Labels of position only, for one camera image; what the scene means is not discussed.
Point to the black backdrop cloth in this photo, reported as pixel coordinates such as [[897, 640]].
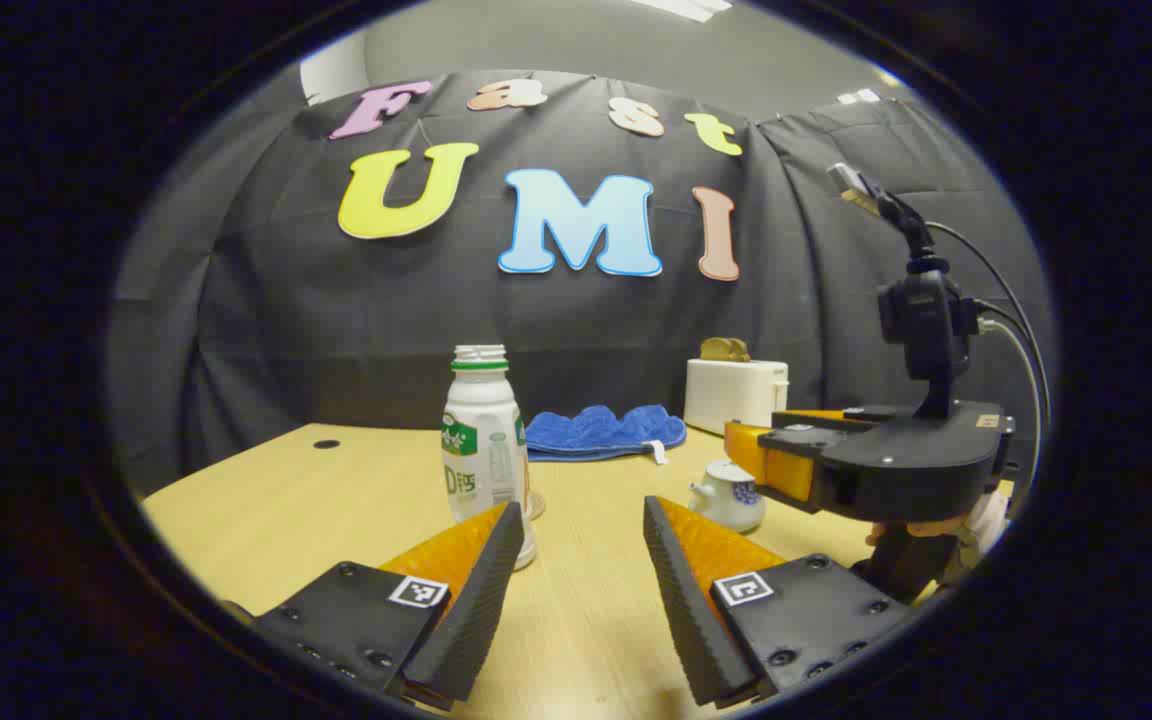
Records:
[[386, 320]]

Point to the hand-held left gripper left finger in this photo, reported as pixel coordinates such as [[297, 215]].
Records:
[[481, 610]]

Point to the white toaster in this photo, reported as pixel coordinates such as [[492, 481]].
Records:
[[736, 395]]

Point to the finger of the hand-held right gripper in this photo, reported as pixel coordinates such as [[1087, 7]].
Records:
[[816, 417], [781, 470]]

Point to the blue towel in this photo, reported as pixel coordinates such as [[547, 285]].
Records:
[[596, 435]]

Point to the white green-label water bottle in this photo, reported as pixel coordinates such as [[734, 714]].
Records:
[[481, 440]]

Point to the brown bread slices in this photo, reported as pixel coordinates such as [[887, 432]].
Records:
[[724, 350]]

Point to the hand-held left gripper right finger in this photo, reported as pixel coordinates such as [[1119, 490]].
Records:
[[681, 610]]

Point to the ceiling light panel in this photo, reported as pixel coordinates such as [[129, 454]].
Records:
[[686, 6]]

